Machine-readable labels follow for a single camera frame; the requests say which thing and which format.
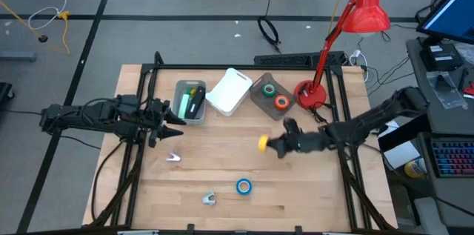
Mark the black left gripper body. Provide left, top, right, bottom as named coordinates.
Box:
left=142, top=97, right=171, bottom=149

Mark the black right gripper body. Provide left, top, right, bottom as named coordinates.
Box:
left=277, top=118, right=336, bottom=159

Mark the yellow tape roll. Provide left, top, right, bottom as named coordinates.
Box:
left=258, top=134, right=270, bottom=153

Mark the long black stapler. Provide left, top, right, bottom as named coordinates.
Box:
left=184, top=85, right=207, bottom=120

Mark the orange tape roll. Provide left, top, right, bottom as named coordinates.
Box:
left=274, top=94, right=290, bottom=110

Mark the green tape roll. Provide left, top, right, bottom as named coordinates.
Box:
left=261, top=83, right=277, bottom=98

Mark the blue tape roll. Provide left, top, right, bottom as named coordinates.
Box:
left=236, top=178, right=253, bottom=196

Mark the light grey plastic bin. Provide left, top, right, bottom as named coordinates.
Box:
left=172, top=79, right=207, bottom=125

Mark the dark translucent plastic bin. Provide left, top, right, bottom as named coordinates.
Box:
left=249, top=72, right=297, bottom=122

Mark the white plastic bin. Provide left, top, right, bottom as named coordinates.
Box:
left=205, top=67, right=253, bottom=117

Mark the black perforated metal bar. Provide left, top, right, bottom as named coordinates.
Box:
left=254, top=50, right=346, bottom=67

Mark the white flat box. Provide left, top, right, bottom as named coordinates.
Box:
left=383, top=140, right=421, bottom=171

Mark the white power adapter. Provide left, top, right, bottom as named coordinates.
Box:
left=349, top=49, right=370, bottom=83

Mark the red desk lamp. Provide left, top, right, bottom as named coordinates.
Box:
left=293, top=0, right=392, bottom=110

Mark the backlit colourful keyboard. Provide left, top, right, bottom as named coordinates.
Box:
left=431, top=140, right=474, bottom=179

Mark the clear plastic bag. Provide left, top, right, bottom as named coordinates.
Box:
left=425, top=70, right=470, bottom=110

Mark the grey side desk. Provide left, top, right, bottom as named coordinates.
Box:
left=405, top=36, right=474, bottom=228

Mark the small black computer box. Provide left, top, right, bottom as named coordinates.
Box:
left=419, top=43, right=464, bottom=72

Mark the black computer monitor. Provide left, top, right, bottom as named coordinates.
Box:
left=416, top=0, right=474, bottom=46

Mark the black metal table frame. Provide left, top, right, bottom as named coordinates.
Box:
left=83, top=51, right=399, bottom=233

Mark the coiled black floor cable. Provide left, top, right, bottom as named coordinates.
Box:
left=257, top=16, right=281, bottom=47

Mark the yellow floor cable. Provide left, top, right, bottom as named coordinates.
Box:
left=57, top=10, right=72, bottom=56

